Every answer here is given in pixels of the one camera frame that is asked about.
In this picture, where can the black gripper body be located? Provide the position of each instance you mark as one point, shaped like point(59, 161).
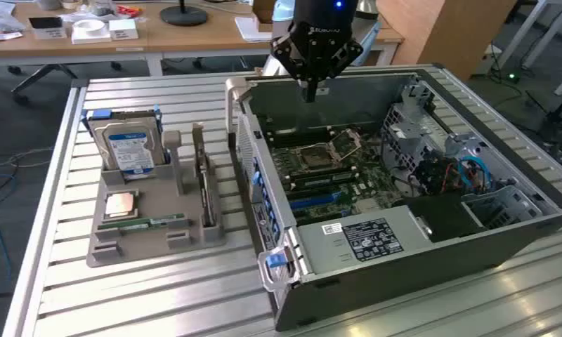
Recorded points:
point(323, 21)

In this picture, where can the graphics card with fan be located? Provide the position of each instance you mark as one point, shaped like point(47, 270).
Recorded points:
point(204, 189)

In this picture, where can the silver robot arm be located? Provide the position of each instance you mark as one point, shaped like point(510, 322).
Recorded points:
point(275, 66)

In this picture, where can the white paper stack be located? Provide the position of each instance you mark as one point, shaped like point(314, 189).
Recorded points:
point(250, 31)

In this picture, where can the brown cardboard box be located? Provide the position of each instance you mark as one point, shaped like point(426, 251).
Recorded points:
point(262, 10)

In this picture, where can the black RAM slot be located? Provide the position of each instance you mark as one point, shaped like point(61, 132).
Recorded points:
point(305, 140)
point(299, 130)

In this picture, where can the metal socket cover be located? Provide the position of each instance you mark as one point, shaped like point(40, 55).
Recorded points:
point(346, 142)

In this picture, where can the wooden desk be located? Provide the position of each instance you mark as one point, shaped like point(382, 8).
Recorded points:
point(178, 38)
point(51, 47)

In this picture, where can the black lamp base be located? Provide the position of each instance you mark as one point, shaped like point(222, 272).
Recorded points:
point(183, 17)

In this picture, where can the perforated metal drive cage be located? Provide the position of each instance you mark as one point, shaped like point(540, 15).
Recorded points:
point(407, 140)

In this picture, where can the wooden cabinet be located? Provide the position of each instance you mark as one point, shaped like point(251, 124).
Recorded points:
point(473, 42)

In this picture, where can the CPU socket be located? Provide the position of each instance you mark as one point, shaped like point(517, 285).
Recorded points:
point(315, 158)

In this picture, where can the white electrical box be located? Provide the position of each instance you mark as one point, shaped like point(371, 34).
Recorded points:
point(492, 59)

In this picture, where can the green motherboard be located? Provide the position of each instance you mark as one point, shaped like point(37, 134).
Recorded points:
point(370, 179)

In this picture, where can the white cube box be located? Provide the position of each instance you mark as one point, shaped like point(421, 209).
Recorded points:
point(123, 31)

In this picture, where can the red packet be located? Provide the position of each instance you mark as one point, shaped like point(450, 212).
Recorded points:
point(127, 11)

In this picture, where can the blue expansion slot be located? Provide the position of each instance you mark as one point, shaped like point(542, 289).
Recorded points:
point(314, 201)

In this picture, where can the flat white box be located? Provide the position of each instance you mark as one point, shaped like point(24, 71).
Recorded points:
point(91, 38)

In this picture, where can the white tape roll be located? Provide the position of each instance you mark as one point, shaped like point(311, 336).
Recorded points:
point(88, 25)

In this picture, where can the hard disk blue caddy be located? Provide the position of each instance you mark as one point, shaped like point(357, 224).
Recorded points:
point(126, 151)

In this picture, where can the white box black top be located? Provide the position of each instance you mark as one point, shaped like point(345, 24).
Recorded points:
point(51, 33)

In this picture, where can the grey cup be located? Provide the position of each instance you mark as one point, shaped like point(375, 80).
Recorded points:
point(48, 4)

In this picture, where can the black chair base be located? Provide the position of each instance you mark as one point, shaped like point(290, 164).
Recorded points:
point(37, 75)

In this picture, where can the silver disk bay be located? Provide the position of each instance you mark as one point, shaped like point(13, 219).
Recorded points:
point(506, 207)

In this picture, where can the copper topped CPU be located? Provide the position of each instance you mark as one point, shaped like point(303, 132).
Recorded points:
point(119, 204)

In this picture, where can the grey power supply unit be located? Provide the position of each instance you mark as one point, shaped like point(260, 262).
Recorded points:
point(327, 252)

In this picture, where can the green RAM stick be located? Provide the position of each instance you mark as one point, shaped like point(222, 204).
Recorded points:
point(135, 224)

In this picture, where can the blue plastic latch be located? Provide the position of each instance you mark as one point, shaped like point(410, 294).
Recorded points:
point(275, 261)

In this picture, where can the white paper label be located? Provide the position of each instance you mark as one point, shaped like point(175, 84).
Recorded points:
point(4, 36)

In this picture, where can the grey parts rack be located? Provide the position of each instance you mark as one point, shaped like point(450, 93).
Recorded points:
point(144, 245)

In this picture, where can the clear plastic bag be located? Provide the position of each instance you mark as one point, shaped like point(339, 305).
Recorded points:
point(0, 15)

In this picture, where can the open dark PC case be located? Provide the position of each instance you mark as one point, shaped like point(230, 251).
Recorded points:
point(402, 281)

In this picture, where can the white table frame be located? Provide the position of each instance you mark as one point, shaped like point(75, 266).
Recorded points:
point(550, 35)

